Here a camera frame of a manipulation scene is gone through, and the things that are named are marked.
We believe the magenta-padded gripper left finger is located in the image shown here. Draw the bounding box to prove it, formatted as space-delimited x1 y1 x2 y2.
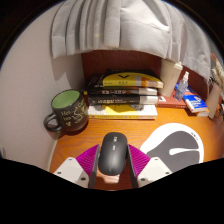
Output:
52 144 101 190

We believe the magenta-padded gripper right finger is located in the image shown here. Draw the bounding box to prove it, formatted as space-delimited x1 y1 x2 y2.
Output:
126 144 173 189

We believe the black computer mouse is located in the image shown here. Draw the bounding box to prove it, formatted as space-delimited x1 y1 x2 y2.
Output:
97 131 128 176

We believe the white and grey mouse pad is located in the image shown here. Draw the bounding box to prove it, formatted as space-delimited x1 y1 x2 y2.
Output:
139 122 205 164

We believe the dark mug with green inside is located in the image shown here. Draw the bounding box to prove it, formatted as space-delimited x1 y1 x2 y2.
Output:
43 89 90 133

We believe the yellow and white book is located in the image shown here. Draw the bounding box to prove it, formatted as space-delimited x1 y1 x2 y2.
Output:
87 104 159 120

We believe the red-brown book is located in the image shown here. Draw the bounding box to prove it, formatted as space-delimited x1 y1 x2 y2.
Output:
156 89 188 109

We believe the orange book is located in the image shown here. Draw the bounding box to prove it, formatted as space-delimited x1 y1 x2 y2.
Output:
196 109 211 118

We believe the blue book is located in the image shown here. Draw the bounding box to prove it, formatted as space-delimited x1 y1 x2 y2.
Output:
174 83 209 114

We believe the dark book with white pages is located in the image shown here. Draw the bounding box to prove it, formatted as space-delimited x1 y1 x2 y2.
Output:
83 87 158 97
87 94 159 106

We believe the clear spray bottle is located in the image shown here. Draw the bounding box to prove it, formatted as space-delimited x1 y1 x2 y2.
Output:
173 70 190 102

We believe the black and yellow book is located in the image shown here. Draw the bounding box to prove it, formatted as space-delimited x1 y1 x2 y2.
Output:
87 68 165 89

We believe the cream lidded tumbler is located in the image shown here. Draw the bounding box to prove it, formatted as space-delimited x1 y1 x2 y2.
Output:
159 59 184 98

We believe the white curtain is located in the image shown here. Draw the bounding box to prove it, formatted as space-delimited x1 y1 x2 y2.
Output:
49 0 213 81

